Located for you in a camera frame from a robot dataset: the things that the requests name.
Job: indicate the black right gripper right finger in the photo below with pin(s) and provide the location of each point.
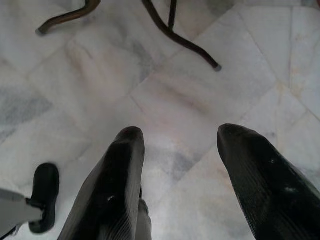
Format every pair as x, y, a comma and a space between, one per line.
267, 187

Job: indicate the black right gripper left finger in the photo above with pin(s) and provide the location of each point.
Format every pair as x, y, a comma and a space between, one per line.
112, 187

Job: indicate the dark curved chair leg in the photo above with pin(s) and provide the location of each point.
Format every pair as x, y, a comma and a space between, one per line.
67, 16
180, 37

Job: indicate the thin black chair strut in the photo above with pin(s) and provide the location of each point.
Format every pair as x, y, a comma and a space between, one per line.
172, 12

